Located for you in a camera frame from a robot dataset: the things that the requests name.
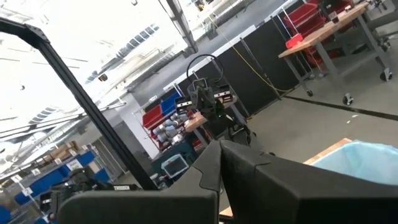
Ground blue bin shelving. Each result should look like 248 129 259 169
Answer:
0 149 110 224

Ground red and blue bin shelf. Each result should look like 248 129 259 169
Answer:
141 90 194 150

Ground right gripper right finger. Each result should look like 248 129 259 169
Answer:
220 139 398 224

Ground wooden workbench on casters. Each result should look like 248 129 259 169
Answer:
278 2 393 106

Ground white framed tablet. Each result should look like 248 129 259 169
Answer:
160 154 190 179

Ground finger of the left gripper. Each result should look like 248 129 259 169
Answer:
213 84 234 105
175 96 193 115

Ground black aluminium table frame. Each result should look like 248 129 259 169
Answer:
0 17 159 191

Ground cardboard boxes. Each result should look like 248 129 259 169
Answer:
37 141 79 163

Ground small red bin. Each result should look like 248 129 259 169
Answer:
285 33 304 50

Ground light blue trash bag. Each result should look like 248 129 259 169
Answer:
312 139 398 186

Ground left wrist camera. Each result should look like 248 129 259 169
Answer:
192 77 208 93

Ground yellow cable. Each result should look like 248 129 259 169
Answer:
207 14 294 94

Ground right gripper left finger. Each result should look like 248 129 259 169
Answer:
57 139 222 224

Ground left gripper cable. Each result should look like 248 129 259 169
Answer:
185 54 225 85

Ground black divider panel wall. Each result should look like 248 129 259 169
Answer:
174 18 312 125

